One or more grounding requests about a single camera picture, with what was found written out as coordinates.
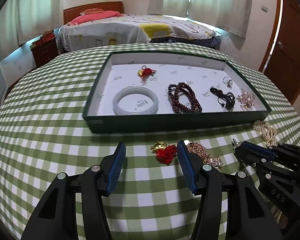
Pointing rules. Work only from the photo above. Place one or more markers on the white jade bangle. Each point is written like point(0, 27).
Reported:
point(135, 100)

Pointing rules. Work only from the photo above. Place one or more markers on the wall light switch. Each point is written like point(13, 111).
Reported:
point(265, 9)

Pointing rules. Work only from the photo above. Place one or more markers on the left window curtain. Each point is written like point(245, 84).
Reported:
point(23, 20)

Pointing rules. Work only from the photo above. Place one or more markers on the pink pillow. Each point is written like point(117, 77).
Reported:
point(93, 17)

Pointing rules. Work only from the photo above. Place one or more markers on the dark wooden nightstand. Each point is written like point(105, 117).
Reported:
point(44, 53)

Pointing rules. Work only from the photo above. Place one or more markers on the right window curtain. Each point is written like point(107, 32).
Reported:
point(229, 15)

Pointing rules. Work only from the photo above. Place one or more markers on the wooden headboard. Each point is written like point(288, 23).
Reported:
point(73, 12)

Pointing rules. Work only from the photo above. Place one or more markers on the brown wooden door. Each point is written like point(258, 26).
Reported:
point(281, 63)

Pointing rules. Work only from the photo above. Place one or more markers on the window curtain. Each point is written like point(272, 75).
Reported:
point(229, 15)
point(23, 20)

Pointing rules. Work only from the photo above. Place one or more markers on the dark green jewelry tray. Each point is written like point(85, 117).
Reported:
point(194, 92)

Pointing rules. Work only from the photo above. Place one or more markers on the bed with patterned cover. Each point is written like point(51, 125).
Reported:
point(129, 29)

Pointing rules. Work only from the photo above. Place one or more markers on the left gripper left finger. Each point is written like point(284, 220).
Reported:
point(55, 214)

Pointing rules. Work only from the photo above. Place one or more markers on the red tassel gold charm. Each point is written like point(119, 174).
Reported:
point(164, 152)

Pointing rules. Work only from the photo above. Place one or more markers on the red boxes on nightstand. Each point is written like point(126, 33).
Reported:
point(46, 36)

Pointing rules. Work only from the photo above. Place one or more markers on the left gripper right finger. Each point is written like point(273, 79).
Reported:
point(248, 215)

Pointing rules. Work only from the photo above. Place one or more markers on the green checkered tablecloth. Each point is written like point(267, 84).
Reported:
point(42, 133)

